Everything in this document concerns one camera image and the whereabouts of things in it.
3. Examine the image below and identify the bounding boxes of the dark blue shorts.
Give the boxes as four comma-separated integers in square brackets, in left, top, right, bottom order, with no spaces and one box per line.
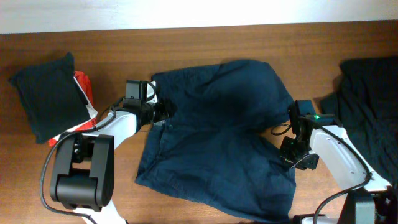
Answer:
[136,60,296,223]

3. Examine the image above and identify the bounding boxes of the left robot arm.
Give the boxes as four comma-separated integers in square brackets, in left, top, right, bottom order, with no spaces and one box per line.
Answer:
[40,80,170,224]

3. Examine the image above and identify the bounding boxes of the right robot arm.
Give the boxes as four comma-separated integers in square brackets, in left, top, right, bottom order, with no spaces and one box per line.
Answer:
[279,100,397,224]

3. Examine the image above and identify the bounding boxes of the dark blue clothes pile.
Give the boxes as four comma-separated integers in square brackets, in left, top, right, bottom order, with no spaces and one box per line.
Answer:
[320,56,397,187]

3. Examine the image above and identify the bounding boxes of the folded white garment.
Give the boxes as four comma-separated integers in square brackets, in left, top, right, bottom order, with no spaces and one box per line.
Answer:
[52,76,99,142]

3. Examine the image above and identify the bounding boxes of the folded red garment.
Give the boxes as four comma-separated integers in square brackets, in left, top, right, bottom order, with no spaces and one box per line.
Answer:
[47,70,97,147]

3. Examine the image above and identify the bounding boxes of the folded black garment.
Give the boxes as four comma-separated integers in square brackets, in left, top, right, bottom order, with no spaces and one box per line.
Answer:
[9,53,90,144]

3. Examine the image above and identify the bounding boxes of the right black cable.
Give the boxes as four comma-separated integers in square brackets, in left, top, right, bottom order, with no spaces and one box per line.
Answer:
[270,123,373,224]

